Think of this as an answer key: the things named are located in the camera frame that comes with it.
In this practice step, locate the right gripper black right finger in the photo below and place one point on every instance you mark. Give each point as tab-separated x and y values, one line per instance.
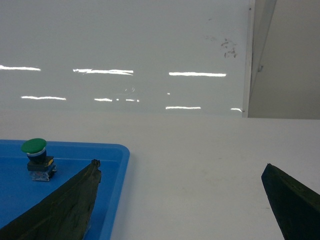
295	206

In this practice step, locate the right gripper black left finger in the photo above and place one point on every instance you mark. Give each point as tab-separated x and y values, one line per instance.
62	215

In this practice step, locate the blue plastic tray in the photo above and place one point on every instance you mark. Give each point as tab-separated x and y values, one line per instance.
18	192

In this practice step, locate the white whiteboard panel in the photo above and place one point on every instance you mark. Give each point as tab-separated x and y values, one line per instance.
134	56

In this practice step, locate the green push button switch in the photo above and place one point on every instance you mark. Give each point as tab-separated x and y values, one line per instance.
41	167

